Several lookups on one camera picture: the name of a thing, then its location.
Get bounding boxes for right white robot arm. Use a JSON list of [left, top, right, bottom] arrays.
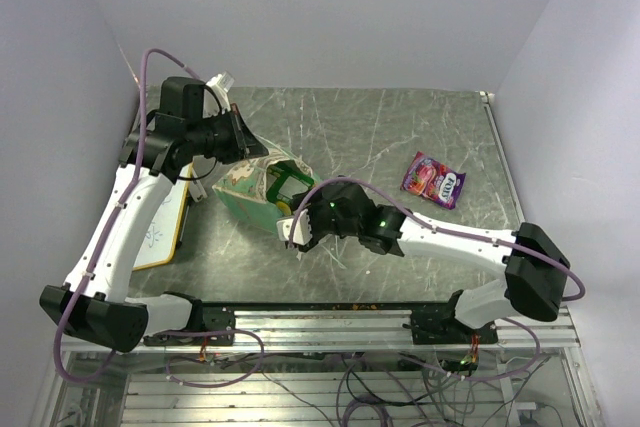
[[277, 177, 570, 343]]

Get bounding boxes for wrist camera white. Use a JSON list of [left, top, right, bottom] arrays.
[[276, 209, 312, 246], [206, 71, 235, 97]]

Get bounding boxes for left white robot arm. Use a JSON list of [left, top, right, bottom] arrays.
[[39, 73, 268, 353]]

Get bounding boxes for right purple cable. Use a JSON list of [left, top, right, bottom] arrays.
[[287, 176, 586, 382]]

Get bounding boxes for aluminium rail frame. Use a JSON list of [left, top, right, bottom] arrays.
[[54, 306, 581, 353]]

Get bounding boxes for small whiteboard yellow frame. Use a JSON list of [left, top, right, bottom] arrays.
[[133, 181, 188, 271]]

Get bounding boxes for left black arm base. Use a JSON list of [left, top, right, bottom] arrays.
[[142, 304, 236, 347]]

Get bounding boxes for green snack packet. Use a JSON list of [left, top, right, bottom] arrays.
[[266, 161, 315, 216]]

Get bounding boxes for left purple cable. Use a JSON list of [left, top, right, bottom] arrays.
[[53, 48, 266, 388]]

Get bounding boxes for green paper bag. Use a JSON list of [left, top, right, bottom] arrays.
[[213, 146, 321, 234]]

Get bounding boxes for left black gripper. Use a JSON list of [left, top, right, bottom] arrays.
[[187, 103, 270, 165]]

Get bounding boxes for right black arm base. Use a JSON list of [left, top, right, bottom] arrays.
[[402, 302, 498, 345]]

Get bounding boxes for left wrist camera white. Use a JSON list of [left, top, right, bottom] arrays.
[[206, 71, 235, 97]]

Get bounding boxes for purple cable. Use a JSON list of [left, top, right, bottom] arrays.
[[53, 48, 266, 388], [287, 176, 586, 382]]

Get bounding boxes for purple candy packet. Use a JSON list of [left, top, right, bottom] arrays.
[[400, 151, 466, 210]]

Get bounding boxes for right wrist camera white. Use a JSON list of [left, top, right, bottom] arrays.
[[276, 209, 312, 246]]

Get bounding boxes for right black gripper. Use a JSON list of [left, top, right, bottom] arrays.
[[291, 187, 361, 250]]

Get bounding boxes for loose cables under table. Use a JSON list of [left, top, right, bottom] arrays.
[[164, 341, 546, 427]]

